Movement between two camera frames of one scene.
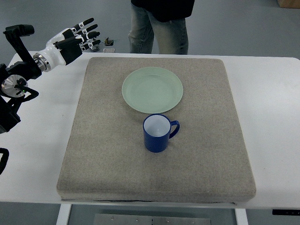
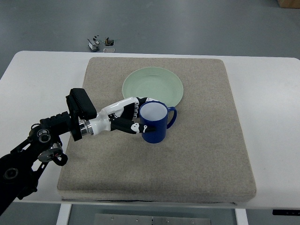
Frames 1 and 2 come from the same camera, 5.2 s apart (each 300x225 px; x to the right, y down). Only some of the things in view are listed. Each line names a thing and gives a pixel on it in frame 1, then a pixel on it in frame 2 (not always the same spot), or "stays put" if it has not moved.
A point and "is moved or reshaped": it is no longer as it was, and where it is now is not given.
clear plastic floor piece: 109,50 stays put
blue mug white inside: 156,130 is moved or reshaped
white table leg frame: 240,210 stays put
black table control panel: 285,212 stays put
